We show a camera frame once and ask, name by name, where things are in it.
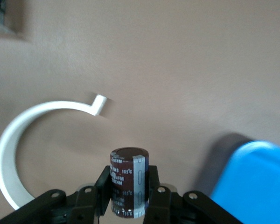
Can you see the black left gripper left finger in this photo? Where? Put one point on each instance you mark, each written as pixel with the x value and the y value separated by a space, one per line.
pixel 84 205

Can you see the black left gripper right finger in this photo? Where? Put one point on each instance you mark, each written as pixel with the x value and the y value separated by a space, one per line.
pixel 165 205

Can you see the small black purple component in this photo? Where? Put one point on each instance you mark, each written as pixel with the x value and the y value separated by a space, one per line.
pixel 128 177

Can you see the blue plastic tray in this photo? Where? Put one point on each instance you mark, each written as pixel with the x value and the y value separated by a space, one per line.
pixel 254 182

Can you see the silver metal plate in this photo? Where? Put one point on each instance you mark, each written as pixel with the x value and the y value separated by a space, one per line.
pixel 0 25

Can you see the white curved plastic bracket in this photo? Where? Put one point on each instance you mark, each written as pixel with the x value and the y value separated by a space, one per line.
pixel 7 154

